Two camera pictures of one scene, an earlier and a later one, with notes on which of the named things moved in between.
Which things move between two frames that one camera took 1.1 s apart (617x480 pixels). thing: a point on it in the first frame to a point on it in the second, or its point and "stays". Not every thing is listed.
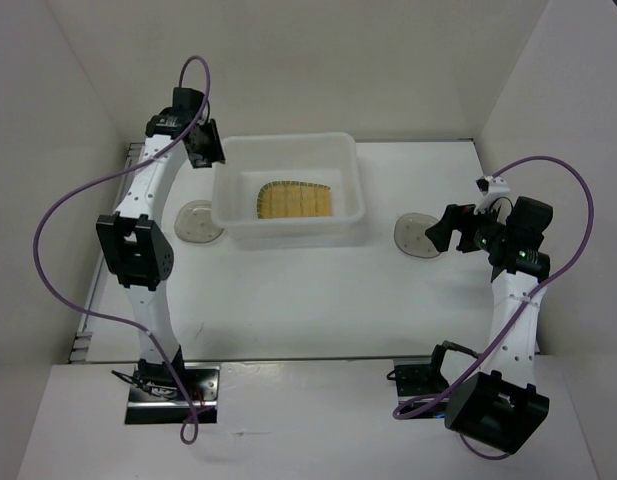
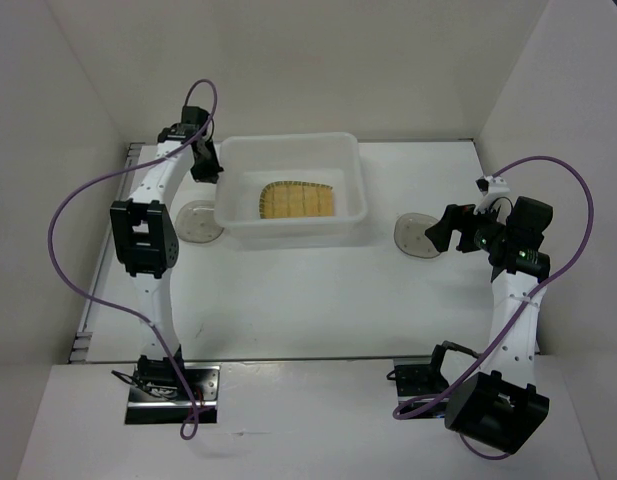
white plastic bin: x=288 y=186 stays
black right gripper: x=462 y=217 stays
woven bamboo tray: x=287 y=199 stays
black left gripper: x=216 y=152 to x=211 y=174
